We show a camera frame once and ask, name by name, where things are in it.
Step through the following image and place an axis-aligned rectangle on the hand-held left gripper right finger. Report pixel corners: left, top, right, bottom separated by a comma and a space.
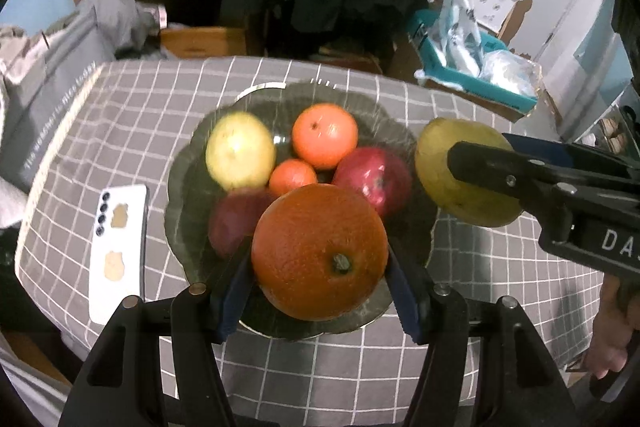
385, 247, 581, 427

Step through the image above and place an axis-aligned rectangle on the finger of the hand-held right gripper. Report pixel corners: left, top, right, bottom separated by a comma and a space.
502, 133, 640, 188
446, 141, 587, 244

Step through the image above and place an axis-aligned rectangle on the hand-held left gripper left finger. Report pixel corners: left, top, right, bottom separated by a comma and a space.
59, 234, 253, 427

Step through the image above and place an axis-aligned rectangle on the large yellow green mango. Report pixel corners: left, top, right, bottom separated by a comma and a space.
415, 118, 523, 228

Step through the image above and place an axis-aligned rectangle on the large dark orange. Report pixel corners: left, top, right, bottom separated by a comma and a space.
251, 183, 390, 321

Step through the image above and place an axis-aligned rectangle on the green glass plate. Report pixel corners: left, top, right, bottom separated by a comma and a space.
164, 79, 441, 340

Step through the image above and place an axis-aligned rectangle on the red apple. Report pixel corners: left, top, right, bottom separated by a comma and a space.
331, 147, 414, 220

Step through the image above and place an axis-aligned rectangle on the small tangerine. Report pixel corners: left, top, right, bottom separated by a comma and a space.
269, 159, 318, 198

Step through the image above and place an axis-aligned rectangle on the yellow-green apple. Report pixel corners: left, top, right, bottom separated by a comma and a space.
205, 112, 277, 191

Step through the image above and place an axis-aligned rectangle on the bright orange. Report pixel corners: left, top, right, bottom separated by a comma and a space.
292, 103, 359, 171

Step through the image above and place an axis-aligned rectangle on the person's right hand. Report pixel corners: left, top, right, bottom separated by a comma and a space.
585, 279, 633, 380

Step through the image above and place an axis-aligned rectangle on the white shoe rack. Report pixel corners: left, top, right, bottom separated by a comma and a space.
565, 92, 640, 148

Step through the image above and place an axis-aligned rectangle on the brown cardboard box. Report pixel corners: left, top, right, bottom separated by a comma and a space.
415, 74, 562, 124

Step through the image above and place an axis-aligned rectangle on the clear plastic bag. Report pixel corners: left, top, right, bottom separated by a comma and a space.
482, 51, 543, 98

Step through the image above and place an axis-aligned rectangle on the white smartphone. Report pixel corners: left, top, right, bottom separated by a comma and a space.
89, 184, 149, 325

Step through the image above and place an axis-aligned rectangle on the teal plastic crate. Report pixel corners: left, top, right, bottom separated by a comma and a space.
406, 9, 541, 114

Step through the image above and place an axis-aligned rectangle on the white printed rice bag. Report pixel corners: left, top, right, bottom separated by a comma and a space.
427, 0, 493, 78

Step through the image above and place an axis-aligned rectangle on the white patterned basket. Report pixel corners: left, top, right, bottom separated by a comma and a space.
472, 0, 521, 40

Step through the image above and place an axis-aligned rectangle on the flat cardboard piece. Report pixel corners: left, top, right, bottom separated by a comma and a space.
310, 42, 391, 72

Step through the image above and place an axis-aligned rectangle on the grey checked tablecloth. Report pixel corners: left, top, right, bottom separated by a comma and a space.
15, 56, 606, 427

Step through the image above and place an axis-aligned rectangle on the wooden drawer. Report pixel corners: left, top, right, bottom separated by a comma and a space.
160, 27, 248, 58

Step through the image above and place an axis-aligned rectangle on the grey fabric bag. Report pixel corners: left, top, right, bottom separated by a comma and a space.
0, 24, 101, 188

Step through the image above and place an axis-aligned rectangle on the light grey jacket pile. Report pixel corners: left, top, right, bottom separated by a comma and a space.
75, 0, 171, 60

